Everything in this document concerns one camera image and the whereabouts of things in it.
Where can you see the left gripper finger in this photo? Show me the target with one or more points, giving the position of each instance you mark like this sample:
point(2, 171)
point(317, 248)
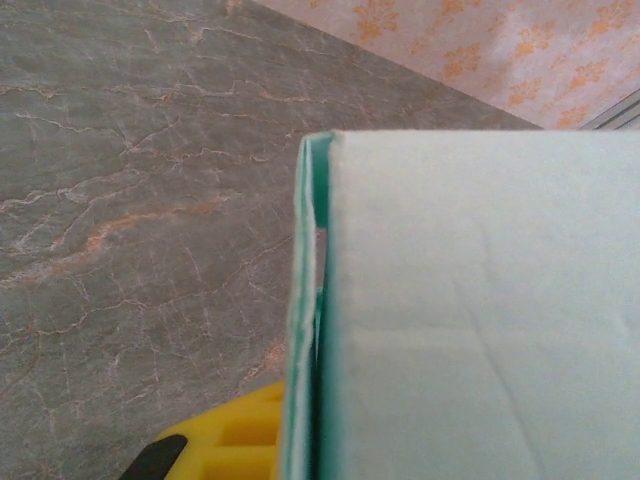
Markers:
point(235, 440)

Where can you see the mint green paper box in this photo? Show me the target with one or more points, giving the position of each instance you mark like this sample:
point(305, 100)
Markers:
point(475, 300)

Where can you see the aluminium side rail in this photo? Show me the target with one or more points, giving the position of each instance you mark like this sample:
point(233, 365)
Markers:
point(620, 112)

